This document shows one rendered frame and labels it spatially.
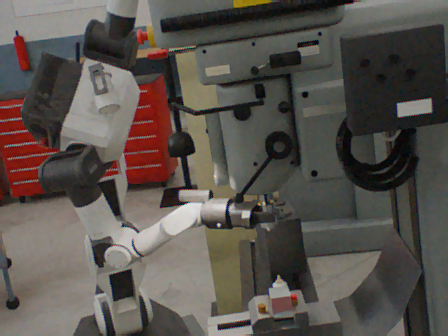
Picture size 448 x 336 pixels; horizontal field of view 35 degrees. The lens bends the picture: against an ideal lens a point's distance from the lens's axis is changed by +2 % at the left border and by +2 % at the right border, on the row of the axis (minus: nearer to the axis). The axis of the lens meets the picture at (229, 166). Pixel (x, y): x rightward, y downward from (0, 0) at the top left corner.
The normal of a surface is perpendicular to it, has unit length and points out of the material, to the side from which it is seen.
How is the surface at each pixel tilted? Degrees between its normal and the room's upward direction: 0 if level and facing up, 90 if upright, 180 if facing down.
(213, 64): 90
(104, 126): 59
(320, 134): 90
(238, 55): 90
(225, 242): 90
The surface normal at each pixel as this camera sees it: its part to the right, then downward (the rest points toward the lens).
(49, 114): 0.19, -0.31
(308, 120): 0.00, 0.27
